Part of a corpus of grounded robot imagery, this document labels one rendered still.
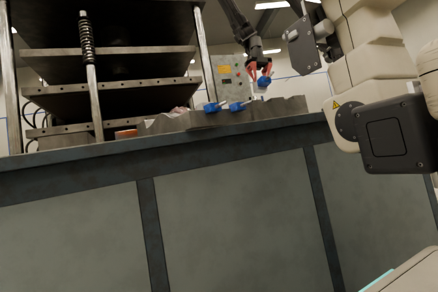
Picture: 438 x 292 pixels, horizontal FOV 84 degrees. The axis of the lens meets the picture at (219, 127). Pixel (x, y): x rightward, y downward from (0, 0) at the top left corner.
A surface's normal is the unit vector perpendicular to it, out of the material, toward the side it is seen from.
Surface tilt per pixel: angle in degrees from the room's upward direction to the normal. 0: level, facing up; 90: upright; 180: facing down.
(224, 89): 90
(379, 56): 82
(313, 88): 90
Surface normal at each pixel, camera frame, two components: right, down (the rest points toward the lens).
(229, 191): 0.32, -0.16
